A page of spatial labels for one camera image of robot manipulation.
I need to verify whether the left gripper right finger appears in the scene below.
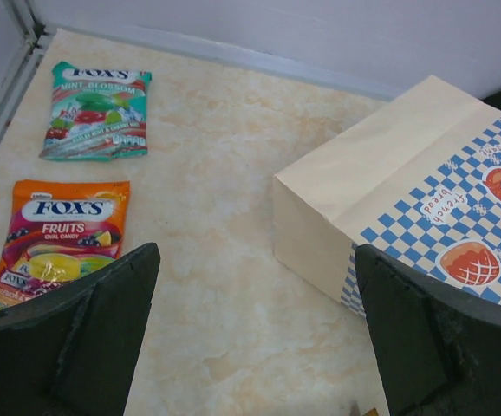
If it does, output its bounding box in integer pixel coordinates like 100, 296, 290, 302
355, 244, 501, 415

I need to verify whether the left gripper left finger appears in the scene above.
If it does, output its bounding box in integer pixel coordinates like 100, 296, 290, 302
0, 243, 160, 415

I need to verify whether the orange fruits candy bag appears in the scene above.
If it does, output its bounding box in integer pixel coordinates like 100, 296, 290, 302
0, 180, 130, 310

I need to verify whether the checkered paper bag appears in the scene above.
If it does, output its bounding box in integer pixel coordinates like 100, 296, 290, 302
273, 76, 501, 315

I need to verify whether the green mint candy bag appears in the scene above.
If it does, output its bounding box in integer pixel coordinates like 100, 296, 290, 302
39, 62, 152, 161

